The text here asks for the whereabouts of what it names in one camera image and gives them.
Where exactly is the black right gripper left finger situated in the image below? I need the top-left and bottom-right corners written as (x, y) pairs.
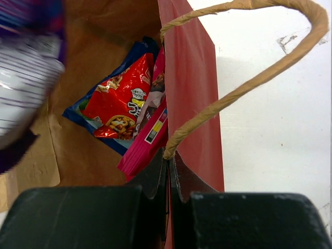
top-left (0, 146), bottom-right (168, 249)

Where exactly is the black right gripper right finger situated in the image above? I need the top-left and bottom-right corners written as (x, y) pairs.
top-left (170, 150), bottom-right (332, 249)

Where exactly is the pink chips bag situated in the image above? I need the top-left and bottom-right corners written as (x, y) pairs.
top-left (117, 48), bottom-right (168, 182)

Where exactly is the red rice cracker bag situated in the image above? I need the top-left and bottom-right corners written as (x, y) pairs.
top-left (82, 53), bottom-right (154, 140)

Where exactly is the blue snack bag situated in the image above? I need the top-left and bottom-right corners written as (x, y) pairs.
top-left (62, 37), bottom-right (159, 155)

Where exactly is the purple candy bag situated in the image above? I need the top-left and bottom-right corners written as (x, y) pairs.
top-left (1, 1), bottom-right (66, 173)

